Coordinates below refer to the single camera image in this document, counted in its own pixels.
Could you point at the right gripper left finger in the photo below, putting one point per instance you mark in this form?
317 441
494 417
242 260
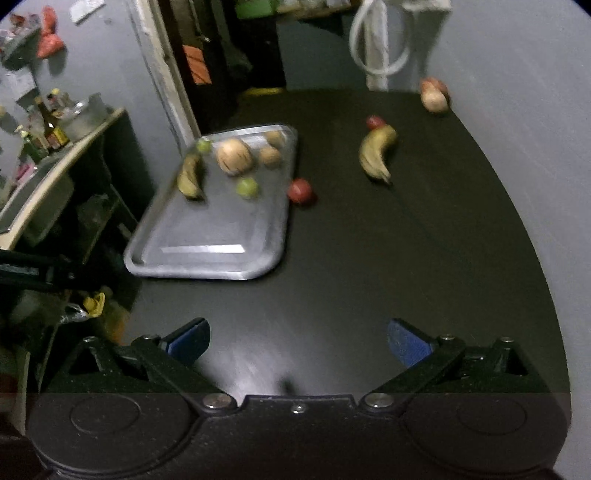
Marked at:
170 360

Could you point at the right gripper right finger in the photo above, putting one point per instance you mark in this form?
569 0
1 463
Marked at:
424 357

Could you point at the spotted banana short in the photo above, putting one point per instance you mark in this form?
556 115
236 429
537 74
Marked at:
188 182

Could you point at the large green grape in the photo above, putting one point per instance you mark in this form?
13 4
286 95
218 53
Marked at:
247 188

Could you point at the red tomato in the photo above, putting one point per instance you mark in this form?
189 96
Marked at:
373 122
300 191

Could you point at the spotted banana long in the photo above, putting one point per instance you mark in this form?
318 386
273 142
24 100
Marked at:
372 151

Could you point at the silver metal tray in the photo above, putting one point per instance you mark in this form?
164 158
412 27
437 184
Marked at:
223 236

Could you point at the wooden counter shelf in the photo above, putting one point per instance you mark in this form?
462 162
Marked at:
30 196

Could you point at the striped tan melon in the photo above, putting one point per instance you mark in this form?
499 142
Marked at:
234 157

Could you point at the small green grape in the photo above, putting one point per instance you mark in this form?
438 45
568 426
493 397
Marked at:
203 146

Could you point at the brown round fruit near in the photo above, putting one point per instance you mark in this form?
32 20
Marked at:
270 156

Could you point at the brown round fruit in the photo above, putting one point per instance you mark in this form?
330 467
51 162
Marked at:
270 156
275 138

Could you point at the brown round fruit far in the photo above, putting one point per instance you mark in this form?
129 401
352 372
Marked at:
275 138

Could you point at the metal cooking pot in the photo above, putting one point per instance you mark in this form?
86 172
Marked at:
84 117

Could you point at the dark sauce bottle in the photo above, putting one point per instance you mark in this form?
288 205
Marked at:
53 133

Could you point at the reddish apple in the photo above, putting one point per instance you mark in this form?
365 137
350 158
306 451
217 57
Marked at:
433 84

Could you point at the red plastic bag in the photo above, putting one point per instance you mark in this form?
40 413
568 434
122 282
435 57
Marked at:
50 42

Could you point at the oil bottle yellow handle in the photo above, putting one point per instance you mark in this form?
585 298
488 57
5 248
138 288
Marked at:
112 318

